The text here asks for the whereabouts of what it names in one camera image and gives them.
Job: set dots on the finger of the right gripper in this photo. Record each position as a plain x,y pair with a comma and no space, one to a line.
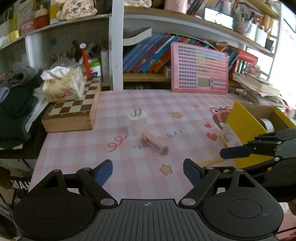
242,172
240,151

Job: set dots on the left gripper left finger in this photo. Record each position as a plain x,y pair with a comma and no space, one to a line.
91,181

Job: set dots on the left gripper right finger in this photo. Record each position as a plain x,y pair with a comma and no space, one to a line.
202,181

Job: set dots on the clear tape roll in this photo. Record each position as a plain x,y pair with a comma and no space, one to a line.
267,124

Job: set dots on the pink cylindrical gadget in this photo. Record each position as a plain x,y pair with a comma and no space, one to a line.
155,142

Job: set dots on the white plug adapter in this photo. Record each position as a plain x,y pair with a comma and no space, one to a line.
135,121

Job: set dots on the yellow cardboard box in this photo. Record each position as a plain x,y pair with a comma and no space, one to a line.
242,126

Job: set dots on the stack of papers and books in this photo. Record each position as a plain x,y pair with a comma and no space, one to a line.
260,92

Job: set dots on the wooden chessboard box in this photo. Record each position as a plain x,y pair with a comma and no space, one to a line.
74,115

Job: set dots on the pink checked tablecloth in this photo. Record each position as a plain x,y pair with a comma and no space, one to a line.
183,120

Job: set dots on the red dictionary book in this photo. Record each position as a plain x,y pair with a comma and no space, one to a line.
245,56

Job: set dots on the floral tissue pack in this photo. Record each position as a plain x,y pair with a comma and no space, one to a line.
63,84

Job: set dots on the pink keyboard learning toy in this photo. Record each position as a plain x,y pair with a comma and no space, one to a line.
196,69

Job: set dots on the pile of dark clothes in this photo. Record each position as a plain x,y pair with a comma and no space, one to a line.
18,105

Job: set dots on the white bookshelf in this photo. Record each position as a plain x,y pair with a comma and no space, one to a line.
39,46

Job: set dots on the white pen holder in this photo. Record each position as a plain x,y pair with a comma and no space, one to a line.
260,37

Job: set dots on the red white pen toy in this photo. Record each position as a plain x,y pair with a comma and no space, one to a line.
85,60

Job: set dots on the row of blue books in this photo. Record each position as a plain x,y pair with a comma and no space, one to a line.
141,56

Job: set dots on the lit phone on shelf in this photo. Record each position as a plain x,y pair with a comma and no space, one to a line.
218,18

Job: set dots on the pink floral plush doll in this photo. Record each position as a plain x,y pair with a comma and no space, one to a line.
75,9

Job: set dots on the pink cylinder container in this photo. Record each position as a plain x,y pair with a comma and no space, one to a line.
175,3

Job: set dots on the white quilted handbag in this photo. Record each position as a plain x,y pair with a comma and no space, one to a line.
138,3

